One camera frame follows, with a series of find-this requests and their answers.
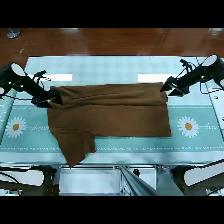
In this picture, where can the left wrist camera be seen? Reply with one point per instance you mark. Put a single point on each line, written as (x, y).
(40, 75)

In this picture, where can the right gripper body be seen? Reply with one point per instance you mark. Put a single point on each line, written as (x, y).
(184, 82)

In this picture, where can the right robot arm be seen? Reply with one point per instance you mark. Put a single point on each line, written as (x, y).
(208, 68)

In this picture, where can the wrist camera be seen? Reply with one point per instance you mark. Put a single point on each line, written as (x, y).
(40, 75)
(186, 65)

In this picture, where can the brown T-shirt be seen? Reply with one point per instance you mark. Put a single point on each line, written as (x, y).
(110, 113)

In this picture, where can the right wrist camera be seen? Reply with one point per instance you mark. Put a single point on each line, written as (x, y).
(186, 65)

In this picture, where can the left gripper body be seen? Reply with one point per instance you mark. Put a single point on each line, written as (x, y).
(42, 100)

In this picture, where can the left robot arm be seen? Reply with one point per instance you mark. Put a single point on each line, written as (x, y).
(23, 83)

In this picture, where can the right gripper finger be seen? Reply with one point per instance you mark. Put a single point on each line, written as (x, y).
(166, 84)
(176, 92)

